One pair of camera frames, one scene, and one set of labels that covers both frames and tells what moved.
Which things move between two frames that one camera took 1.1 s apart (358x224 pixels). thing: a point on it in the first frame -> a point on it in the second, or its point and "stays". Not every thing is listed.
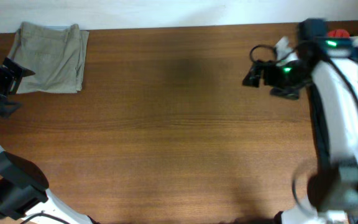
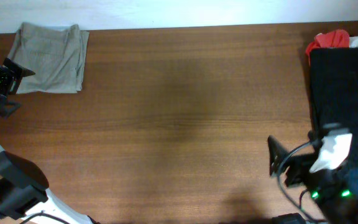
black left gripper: x=20 y=72 stays
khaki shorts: x=55 y=55 stays
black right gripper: x=289 y=93 -> x=300 y=163
